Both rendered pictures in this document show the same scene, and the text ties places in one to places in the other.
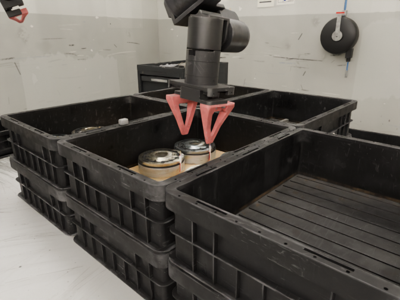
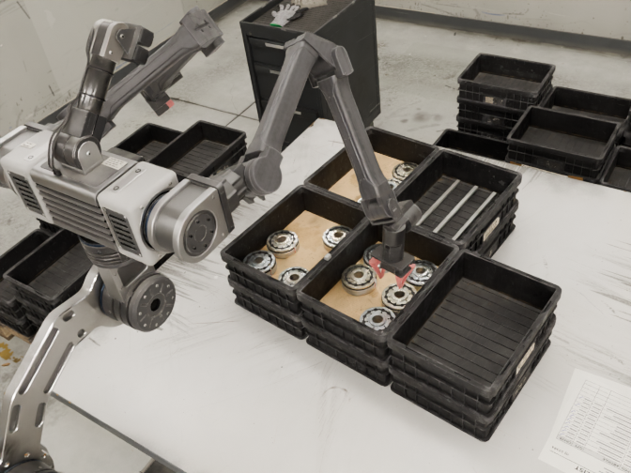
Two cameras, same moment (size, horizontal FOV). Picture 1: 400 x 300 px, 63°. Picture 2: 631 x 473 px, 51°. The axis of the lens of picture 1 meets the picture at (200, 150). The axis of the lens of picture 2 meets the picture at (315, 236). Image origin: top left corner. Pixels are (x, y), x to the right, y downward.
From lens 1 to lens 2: 1.32 m
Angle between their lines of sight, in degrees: 22
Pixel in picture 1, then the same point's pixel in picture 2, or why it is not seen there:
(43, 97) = (69, 45)
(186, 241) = (398, 358)
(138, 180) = (369, 332)
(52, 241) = (289, 343)
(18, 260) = (276, 362)
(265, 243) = (438, 369)
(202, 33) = (393, 239)
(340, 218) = (485, 323)
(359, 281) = (471, 384)
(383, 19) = not seen: outside the picture
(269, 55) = not seen: outside the picture
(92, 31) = not seen: outside the picture
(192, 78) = (388, 259)
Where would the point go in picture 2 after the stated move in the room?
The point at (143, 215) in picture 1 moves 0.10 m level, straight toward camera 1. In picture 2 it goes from (371, 344) to (384, 373)
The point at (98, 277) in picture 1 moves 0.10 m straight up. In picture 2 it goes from (336, 368) to (332, 346)
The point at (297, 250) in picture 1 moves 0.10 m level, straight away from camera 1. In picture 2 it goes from (451, 373) to (456, 340)
